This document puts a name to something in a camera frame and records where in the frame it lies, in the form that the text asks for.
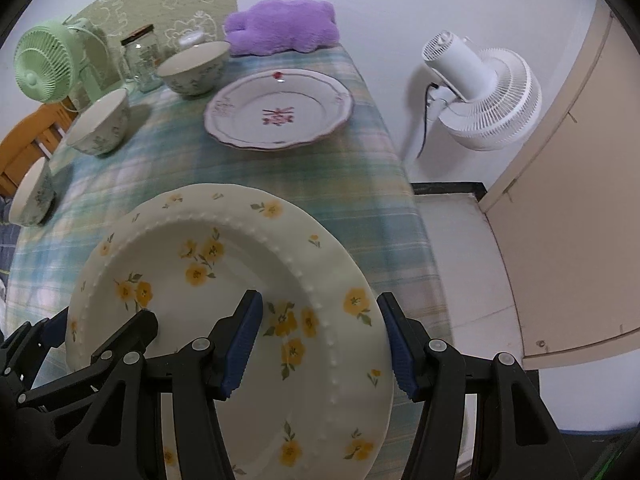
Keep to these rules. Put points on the white floor fan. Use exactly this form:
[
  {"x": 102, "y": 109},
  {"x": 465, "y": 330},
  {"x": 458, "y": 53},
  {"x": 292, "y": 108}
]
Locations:
[{"x": 500, "y": 100}]

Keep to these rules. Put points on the beige door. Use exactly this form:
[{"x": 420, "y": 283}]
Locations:
[{"x": 575, "y": 210}]

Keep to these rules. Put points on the plaid tablecloth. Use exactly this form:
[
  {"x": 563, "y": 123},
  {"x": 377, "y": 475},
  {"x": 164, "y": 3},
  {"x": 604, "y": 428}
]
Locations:
[{"x": 325, "y": 185}]

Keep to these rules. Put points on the yellow flower plate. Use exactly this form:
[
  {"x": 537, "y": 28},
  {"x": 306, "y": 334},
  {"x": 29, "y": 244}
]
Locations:
[{"x": 210, "y": 240}]

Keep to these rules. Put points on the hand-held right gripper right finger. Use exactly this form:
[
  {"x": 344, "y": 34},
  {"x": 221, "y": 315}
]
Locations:
[{"x": 396, "y": 347}]

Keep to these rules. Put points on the purple plush pillow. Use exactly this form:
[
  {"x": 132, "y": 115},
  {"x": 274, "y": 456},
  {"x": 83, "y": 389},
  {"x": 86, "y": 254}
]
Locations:
[{"x": 285, "y": 27}]

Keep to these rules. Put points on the glass mason jar mug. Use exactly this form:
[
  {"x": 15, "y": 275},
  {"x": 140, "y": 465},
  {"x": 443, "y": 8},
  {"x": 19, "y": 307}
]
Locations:
[{"x": 142, "y": 60}]

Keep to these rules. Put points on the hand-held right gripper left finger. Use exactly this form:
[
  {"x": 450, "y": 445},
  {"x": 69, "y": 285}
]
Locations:
[{"x": 244, "y": 347}]

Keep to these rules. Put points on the cotton swab container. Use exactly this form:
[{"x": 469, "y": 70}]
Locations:
[{"x": 190, "y": 38}]

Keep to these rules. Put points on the blue-grey plaid quilt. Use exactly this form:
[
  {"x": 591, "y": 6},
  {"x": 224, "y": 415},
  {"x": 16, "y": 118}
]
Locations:
[{"x": 7, "y": 240}]

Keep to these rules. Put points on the green desk fan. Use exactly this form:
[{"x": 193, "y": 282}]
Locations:
[{"x": 42, "y": 62}]

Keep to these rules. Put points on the floral ceramic bowl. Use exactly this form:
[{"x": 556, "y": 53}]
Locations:
[
  {"x": 32, "y": 195},
  {"x": 100, "y": 125},
  {"x": 192, "y": 67}
]

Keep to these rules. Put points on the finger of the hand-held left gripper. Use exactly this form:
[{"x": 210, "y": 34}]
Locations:
[
  {"x": 127, "y": 332},
  {"x": 55, "y": 327}
]

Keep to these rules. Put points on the pink flower plate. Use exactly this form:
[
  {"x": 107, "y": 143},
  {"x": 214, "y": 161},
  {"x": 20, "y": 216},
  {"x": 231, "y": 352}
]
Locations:
[{"x": 300, "y": 105}]

